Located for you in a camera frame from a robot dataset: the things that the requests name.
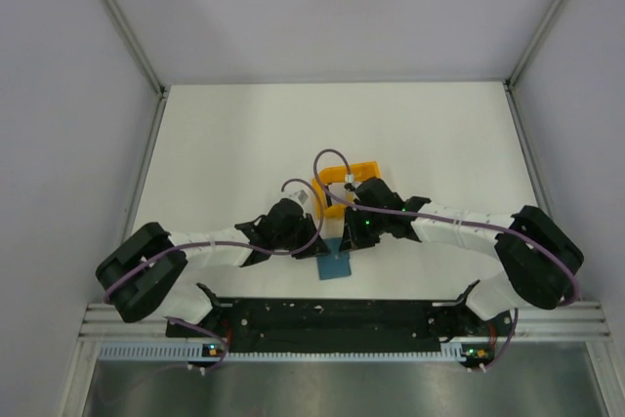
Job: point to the left aluminium frame post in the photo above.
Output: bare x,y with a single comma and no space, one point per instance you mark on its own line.
133,46

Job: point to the blue leather card holder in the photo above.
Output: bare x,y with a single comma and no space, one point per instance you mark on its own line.
336,264

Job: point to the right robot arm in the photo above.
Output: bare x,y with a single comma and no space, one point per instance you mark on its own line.
539,261

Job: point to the yellow plastic bin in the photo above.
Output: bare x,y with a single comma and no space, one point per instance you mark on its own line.
337,175

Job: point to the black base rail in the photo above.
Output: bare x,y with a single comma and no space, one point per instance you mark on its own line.
313,326

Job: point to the right aluminium frame post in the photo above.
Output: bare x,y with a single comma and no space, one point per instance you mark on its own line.
538,37

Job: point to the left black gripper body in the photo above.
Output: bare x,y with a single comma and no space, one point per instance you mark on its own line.
301,235

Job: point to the aluminium frame rail front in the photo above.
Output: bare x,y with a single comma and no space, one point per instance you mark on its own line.
581,322

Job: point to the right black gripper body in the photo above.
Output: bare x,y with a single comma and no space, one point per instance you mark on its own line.
365,227

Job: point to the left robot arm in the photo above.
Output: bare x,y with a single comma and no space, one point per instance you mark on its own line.
156,271

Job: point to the aluminium frame post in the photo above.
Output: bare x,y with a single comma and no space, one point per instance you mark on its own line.
133,46
538,37

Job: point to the white cable duct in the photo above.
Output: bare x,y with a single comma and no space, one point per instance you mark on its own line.
209,351

